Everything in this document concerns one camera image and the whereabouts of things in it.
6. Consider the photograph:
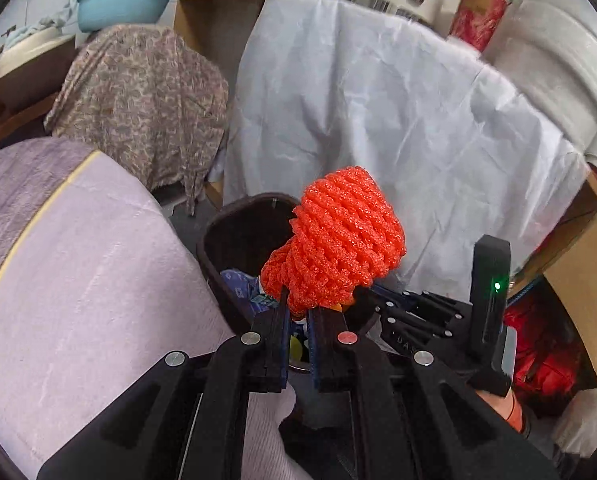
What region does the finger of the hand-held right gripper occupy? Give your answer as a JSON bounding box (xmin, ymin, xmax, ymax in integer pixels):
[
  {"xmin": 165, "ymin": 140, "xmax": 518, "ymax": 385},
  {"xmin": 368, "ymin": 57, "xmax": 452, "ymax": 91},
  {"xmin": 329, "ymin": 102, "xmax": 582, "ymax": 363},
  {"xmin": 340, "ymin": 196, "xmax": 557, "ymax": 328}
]
[
  {"xmin": 362, "ymin": 291, "xmax": 452, "ymax": 339},
  {"xmin": 402, "ymin": 287, "xmax": 467, "ymax": 324}
]

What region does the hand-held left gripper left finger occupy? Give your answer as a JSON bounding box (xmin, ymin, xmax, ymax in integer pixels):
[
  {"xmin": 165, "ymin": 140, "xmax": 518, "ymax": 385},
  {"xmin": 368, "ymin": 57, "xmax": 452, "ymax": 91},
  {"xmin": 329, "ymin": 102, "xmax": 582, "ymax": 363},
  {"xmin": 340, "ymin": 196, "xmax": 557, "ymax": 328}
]
[{"xmin": 37, "ymin": 287, "xmax": 292, "ymax": 480}]

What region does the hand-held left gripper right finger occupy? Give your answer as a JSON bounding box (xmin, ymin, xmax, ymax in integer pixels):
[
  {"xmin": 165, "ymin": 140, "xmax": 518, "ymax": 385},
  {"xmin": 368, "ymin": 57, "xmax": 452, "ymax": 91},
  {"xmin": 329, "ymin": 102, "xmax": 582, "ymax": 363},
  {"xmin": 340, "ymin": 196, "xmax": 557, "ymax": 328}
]
[{"xmin": 305, "ymin": 305, "xmax": 561, "ymax": 480}]

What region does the orange foam fruit net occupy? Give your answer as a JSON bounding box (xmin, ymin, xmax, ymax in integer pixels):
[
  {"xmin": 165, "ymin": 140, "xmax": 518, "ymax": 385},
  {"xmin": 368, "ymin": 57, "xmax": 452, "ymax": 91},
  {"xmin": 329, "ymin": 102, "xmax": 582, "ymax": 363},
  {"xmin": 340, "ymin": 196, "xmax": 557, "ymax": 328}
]
[{"xmin": 260, "ymin": 165, "xmax": 407, "ymax": 311}]

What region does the dark brown trash bin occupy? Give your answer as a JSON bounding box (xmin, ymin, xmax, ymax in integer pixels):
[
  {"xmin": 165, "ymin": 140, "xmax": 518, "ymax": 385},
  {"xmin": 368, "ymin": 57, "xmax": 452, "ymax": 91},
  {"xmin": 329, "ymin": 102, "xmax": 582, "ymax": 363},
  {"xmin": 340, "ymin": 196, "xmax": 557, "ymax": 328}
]
[{"xmin": 197, "ymin": 192, "xmax": 379, "ymax": 376}]

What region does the red bag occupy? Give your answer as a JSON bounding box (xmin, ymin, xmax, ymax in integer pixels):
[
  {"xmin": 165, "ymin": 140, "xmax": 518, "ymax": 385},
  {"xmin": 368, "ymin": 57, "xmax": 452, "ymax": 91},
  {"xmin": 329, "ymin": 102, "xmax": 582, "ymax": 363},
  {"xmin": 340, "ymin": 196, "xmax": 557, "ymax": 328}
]
[{"xmin": 503, "ymin": 290, "xmax": 586, "ymax": 401}]

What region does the cardboard box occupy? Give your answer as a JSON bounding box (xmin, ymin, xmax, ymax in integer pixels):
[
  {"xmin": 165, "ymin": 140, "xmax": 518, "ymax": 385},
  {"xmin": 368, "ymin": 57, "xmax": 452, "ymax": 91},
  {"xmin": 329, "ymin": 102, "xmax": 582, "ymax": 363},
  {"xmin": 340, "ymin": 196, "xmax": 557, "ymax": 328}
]
[{"xmin": 508, "ymin": 170, "xmax": 597, "ymax": 386}]

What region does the white plastic bag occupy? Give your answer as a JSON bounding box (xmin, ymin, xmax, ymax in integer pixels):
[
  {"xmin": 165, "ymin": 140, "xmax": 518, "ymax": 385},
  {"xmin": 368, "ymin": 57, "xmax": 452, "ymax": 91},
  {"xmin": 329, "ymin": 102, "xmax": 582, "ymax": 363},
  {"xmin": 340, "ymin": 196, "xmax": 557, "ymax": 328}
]
[{"xmin": 551, "ymin": 385, "xmax": 597, "ymax": 458}]

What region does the white cloth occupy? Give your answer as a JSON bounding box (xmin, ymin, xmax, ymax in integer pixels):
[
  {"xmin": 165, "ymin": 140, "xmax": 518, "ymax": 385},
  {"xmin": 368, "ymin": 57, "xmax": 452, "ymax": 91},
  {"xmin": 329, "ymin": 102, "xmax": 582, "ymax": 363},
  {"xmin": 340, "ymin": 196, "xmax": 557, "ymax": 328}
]
[{"xmin": 223, "ymin": 0, "xmax": 591, "ymax": 298}]

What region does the large white paper roll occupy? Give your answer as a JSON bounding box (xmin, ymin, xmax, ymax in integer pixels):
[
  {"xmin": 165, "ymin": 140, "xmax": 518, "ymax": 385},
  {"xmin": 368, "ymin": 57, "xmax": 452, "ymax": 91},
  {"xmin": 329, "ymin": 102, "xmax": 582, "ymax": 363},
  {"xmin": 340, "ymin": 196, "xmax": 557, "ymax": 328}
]
[{"xmin": 493, "ymin": 0, "xmax": 597, "ymax": 171}]

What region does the patterned brown cloth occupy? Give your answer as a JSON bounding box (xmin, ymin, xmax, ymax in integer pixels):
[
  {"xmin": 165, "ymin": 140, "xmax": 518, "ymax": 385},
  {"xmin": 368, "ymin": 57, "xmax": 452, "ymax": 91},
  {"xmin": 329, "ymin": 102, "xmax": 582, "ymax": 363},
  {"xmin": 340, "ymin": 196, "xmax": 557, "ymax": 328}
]
[{"xmin": 43, "ymin": 25, "xmax": 230, "ymax": 216}]

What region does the red paper cup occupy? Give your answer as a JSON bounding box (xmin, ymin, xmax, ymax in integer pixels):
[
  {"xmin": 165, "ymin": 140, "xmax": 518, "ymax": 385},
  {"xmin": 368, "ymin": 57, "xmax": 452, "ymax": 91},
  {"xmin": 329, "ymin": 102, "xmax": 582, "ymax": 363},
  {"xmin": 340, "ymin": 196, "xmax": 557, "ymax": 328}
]
[{"xmin": 448, "ymin": 0, "xmax": 511, "ymax": 53}]

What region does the wooden shelf cabinet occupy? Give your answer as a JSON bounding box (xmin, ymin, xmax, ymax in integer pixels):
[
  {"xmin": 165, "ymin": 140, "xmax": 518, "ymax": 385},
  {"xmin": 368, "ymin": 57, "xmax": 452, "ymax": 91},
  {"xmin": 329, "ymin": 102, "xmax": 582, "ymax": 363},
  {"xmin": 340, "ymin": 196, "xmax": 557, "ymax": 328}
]
[{"xmin": 173, "ymin": 0, "xmax": 269, "ymax": 91}]

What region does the teal plastic basin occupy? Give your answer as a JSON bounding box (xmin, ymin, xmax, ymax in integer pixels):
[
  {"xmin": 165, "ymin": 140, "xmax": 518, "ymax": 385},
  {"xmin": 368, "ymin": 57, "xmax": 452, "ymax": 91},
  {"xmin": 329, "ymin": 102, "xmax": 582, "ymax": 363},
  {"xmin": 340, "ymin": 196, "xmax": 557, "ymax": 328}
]
[{"xmin": 76, "ymin": 0, "xmax": 178, "ymax": 33}]

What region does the brown and white container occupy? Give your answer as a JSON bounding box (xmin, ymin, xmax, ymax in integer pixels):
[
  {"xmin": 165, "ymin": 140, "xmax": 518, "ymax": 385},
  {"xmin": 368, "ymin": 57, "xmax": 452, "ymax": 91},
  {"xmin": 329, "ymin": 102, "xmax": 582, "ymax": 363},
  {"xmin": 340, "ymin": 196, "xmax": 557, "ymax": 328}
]
[{"xmin": 0, "ymin": 27, "xmax": 76, "ymax": 111}]

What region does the grey plastic bag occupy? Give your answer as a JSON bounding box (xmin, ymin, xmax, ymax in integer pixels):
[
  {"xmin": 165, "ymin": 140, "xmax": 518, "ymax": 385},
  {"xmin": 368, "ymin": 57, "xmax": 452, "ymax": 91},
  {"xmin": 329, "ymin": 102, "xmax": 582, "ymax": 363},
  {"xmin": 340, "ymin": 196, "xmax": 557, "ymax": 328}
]
[{"xmin": 3, "ymin": 5, "xmax": 79, "ymax": 46}]

